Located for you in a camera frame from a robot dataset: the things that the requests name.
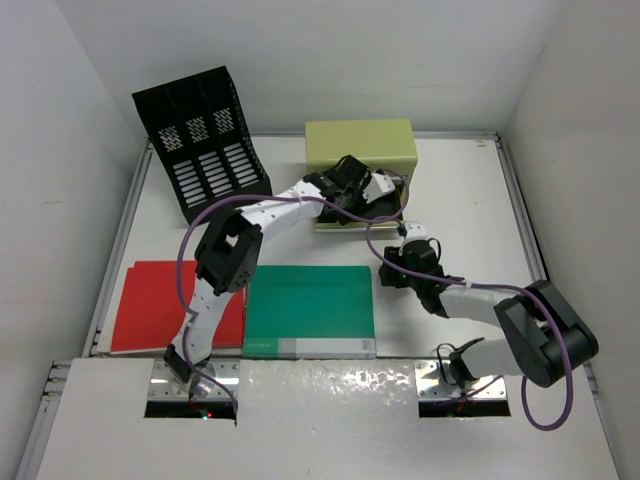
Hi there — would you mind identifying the olive green drawer toolbox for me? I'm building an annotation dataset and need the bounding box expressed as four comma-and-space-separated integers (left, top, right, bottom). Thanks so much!
305, 118, 418, 219

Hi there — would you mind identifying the green binder folder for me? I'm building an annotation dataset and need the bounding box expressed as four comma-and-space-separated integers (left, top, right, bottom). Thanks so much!
242, 265, 377, 360

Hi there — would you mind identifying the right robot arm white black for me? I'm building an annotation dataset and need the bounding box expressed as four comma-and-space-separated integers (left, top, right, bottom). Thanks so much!
379, 240, 599, 389

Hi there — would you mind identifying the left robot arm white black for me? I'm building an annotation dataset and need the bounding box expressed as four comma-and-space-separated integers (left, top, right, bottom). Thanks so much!
164, 155, 394, 384

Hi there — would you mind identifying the black three-slot file rack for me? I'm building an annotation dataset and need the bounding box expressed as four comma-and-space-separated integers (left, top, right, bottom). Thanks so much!
132, 66, 272, 222

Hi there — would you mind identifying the red folder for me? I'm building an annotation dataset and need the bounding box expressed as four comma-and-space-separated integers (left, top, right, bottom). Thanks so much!
101, 261, 248, 354

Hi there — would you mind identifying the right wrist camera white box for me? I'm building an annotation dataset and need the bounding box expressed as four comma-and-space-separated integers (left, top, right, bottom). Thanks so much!
404, 221, 427, 243

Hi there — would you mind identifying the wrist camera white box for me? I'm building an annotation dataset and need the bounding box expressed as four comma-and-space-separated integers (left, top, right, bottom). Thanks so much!
404, 221, 427, 243
362, 173, 395, 204

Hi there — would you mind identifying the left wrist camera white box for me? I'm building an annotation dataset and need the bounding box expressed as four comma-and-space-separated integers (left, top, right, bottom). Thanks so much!
362, 173, 395, 204

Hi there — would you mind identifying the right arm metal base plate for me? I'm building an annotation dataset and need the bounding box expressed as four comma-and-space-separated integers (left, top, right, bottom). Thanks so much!
414, 358, 508, 405

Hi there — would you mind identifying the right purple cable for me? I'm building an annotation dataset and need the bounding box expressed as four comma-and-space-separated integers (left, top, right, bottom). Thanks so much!
364, 219, 574, 431

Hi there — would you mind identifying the purple cable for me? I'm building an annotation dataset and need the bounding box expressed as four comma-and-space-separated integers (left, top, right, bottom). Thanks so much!
174, 174, 409, 419
364, 219, 574, 431

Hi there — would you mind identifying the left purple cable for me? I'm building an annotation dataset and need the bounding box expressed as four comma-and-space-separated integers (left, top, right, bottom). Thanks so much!
174, 174, 409, 419

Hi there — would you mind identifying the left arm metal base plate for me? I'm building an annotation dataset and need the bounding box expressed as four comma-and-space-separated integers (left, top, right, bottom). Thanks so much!
147, 358, 240, 403

